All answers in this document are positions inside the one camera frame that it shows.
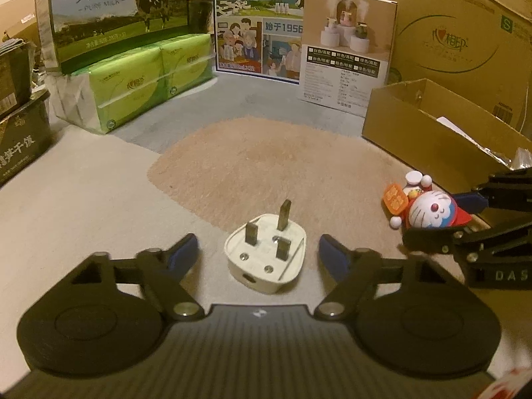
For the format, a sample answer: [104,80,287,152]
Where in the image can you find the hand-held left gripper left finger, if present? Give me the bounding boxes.
[70,233,204,322]

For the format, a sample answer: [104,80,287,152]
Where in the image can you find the large brown cardboard box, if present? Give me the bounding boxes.
[350,0,532,131]

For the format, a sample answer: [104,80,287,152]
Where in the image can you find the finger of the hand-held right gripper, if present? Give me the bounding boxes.
[402,222,532,263]
[451,170,532,217]

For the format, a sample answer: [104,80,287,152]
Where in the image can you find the green tissue pack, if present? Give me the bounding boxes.
[54,46,167,136]
[160,32,216,101]

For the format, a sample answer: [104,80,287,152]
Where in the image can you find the dark green box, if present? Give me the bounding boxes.
[187,0,217,36]

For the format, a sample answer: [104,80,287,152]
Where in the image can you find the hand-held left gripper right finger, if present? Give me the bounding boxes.
[315,234,449,322]

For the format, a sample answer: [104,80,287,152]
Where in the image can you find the dark gift box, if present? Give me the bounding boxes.
[0,91,53,188]
[0,37,36,119]

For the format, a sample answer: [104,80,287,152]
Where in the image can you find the cow print milk carton box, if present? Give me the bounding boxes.
[34,0,190,74]

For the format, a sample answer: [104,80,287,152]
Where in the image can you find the blue milk carton box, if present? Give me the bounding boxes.
[212,0,333,86]

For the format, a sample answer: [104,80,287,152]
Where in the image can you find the white humidifier product box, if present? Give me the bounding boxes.
[297,0,397,118]

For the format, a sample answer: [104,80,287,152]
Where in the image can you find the white three-pin plug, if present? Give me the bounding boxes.
[224,199,307,296]

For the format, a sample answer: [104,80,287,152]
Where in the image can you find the blue cat toy figure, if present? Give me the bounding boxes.
[382,171,472,229]

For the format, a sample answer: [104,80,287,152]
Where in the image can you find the shallow cardboard box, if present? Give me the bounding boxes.
[361,78,532,217]

